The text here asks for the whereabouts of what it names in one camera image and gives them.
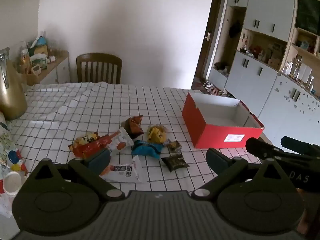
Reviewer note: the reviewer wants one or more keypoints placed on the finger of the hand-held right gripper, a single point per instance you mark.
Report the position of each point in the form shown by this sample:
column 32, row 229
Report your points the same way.
column 300, row 146
column 260, row 146

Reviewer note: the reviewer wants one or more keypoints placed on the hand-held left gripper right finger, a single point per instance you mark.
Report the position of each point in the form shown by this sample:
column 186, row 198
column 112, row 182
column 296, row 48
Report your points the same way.
column 216, row 158

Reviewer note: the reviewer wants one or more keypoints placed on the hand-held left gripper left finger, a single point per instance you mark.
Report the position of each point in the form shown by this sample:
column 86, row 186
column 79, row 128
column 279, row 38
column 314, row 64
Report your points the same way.
column 98, row 158

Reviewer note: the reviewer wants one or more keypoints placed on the red snack packet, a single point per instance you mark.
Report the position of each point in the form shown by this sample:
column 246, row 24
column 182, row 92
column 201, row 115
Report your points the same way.
column 92, row 148

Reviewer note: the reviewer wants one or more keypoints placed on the red cardboard box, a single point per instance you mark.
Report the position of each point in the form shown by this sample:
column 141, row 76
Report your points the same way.
column 212, row 132

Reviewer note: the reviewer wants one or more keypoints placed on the white black-print snack packet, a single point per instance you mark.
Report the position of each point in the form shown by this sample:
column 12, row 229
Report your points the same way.
column 125, row 171

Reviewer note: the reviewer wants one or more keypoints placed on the white orange snack packet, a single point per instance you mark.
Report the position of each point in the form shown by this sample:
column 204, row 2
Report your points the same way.
column 122, row 140

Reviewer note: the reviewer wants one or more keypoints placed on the dark olive snack packet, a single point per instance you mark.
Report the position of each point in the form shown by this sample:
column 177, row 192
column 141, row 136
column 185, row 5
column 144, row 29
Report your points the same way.
column 175, row 163

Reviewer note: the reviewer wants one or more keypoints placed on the small dark green packet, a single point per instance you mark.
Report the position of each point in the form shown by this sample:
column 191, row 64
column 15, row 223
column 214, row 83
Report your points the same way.
column 174, row 146

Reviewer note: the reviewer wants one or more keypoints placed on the brown snack packet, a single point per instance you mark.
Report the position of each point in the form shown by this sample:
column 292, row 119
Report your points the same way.
column 133, row 127

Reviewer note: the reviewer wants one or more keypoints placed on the blue snack packet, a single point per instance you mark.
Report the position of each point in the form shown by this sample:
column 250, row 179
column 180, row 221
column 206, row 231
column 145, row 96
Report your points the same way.
column 146, row 150

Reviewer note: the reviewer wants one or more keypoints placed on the yellow snack packet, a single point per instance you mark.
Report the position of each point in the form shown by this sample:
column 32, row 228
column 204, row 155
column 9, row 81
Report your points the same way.
column 156, row 135

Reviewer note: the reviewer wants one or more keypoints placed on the white checkered tablecloth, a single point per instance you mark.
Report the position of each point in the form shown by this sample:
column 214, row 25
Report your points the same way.
column 75, row 115

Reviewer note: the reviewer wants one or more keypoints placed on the row of shoes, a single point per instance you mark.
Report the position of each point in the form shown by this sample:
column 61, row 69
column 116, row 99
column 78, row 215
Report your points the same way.
column 215, row 90

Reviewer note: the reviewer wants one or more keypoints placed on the group of glass jars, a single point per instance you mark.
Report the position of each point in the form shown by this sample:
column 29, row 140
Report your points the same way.
column 297, row 72

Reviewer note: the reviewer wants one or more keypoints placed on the colourful printed bag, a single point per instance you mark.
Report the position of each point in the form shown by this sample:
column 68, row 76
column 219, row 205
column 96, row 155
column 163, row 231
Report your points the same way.
column 10, row 152

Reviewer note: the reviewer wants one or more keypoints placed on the white cup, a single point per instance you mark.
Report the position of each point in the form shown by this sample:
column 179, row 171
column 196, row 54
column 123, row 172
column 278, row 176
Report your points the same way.
column 11, row 183

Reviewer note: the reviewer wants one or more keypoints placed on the group of shelf ornaments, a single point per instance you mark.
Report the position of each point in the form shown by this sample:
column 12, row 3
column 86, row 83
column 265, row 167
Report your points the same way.
column 262, row 52

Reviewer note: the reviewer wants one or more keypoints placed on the wood-topped white sideboard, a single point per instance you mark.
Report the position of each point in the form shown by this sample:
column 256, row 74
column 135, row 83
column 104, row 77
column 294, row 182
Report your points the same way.
column 60, row 72

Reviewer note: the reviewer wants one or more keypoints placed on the wooden chair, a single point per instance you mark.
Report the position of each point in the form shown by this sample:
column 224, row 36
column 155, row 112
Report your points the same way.
column 100, row 60

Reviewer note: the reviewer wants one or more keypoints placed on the gold kettle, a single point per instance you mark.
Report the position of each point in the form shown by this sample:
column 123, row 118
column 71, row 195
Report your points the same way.
column 12, row 97

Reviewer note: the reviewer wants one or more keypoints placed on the small white clock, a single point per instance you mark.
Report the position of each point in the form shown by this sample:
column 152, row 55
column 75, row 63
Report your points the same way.
column 36, row 70

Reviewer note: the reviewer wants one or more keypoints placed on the green tissue box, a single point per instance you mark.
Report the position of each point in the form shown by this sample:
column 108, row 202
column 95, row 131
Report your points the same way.
column 38, row 60

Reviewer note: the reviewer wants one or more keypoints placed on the hanging dark bag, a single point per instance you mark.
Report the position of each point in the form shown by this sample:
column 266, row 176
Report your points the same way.
column 235, row 28

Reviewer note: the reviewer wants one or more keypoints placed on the yellow bottle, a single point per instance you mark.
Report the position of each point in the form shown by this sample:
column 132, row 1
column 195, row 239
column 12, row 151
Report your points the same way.
column 24, row 58

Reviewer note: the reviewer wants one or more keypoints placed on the blue pouch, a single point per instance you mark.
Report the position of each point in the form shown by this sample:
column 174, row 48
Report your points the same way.
column 42, row 41

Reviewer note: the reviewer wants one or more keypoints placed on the dark green board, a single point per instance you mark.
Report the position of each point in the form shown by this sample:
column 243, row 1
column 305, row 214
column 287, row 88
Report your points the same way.
column 308, row 15

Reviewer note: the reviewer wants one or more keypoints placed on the brown door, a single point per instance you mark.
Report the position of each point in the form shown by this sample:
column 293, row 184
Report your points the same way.
column 212, row 17

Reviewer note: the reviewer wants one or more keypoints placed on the white wall cabinet unit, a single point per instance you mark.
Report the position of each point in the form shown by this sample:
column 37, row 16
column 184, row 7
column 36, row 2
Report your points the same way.
column 252, row 77

